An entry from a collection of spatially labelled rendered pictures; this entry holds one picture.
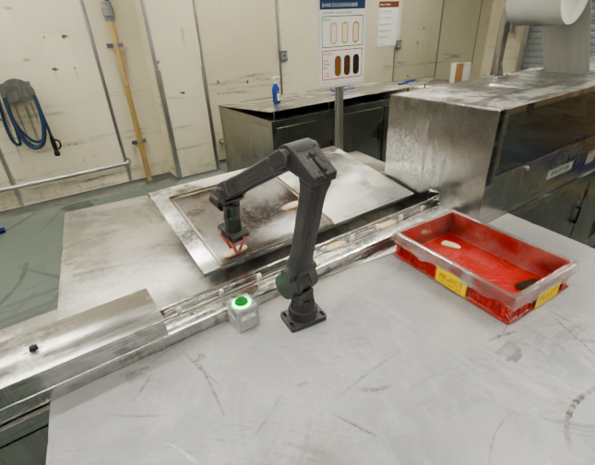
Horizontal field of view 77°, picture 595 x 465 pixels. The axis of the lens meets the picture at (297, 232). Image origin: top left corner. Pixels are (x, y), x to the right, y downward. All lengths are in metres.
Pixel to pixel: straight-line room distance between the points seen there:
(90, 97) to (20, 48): 0.67
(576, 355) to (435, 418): 0.44
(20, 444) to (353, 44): 2.22
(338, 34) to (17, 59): 3.22
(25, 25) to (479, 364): 4.46
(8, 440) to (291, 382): 0.69
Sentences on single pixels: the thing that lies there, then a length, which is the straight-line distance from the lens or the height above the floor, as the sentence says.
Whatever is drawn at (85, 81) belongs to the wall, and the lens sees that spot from 4.71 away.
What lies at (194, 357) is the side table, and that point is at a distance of 1.12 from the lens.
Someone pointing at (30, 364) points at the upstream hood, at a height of 0.92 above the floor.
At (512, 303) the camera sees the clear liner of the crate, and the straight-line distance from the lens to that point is 1.20.
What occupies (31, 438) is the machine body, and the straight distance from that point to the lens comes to 1.25.
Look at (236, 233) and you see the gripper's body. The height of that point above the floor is 0.99.
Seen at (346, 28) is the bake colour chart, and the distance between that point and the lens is 2.37.
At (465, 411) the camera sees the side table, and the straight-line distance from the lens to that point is 1.01.
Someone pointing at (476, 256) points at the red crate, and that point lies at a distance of 1.54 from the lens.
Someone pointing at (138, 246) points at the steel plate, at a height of 0.82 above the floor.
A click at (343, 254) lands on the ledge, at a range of 1.39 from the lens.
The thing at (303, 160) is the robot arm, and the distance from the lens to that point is 0.86.
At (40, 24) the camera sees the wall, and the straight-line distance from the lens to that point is 4.67.
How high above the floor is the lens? 1.60
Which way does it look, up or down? 29 degrees down
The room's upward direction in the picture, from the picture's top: 3 degrees counter-clockwise
